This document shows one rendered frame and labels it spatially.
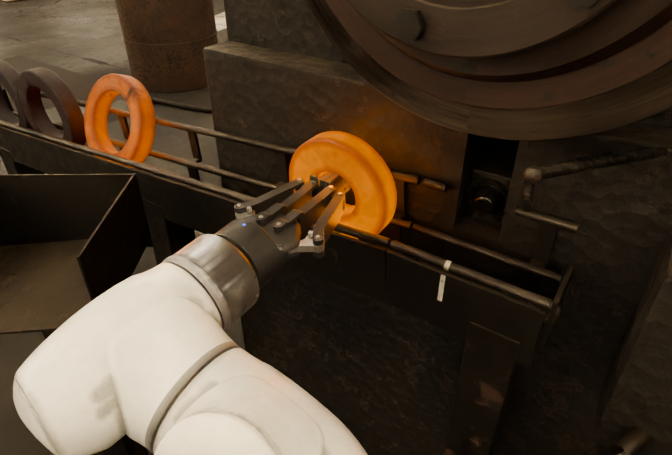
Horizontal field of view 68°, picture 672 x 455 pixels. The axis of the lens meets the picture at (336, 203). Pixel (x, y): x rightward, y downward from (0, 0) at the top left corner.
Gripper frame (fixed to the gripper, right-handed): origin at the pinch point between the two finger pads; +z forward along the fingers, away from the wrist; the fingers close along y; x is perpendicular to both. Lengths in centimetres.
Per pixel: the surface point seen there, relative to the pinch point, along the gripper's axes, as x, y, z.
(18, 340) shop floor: -75, -99, -19
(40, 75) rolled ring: 1, -71, 0
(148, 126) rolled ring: -4.8, -44.7, 3.6
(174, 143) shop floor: -80, -165, 93
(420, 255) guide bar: -5.0, 13.4, -2.9
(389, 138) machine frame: 3.6, 3.3, 7.1
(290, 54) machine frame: 10.4, -16.8, 12.2
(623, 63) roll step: 21.1, 28.5, -3.6
